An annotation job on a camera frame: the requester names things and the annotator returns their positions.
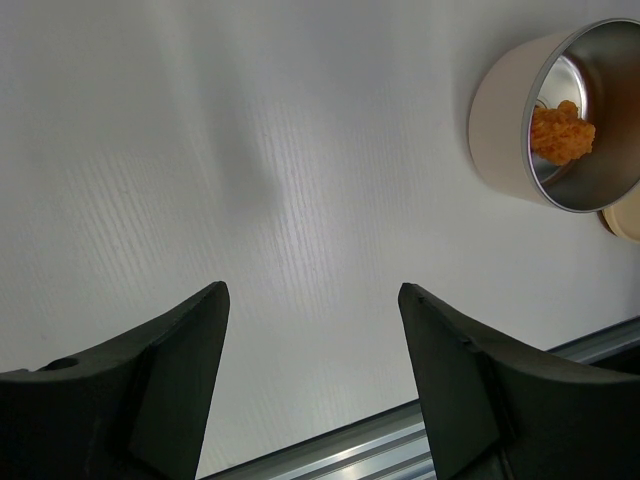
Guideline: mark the orange fried chicken piece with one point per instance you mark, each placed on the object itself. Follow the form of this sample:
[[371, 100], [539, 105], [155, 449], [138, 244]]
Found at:
[[559, 135]]

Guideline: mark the aluminium rail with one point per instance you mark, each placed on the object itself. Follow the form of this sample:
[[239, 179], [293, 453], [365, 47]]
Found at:
[[393, 444]]

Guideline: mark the beige round lid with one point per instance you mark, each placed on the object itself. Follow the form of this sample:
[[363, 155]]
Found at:
[[623, 218]]

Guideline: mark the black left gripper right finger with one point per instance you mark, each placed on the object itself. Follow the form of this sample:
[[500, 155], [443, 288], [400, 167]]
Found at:
[[496, 408]]

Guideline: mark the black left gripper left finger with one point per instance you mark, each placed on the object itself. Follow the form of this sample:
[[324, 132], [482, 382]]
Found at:
[[133, 407]]

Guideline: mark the steel lunch box bowl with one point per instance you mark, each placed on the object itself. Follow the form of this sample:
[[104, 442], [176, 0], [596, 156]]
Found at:
[[597, 68]]

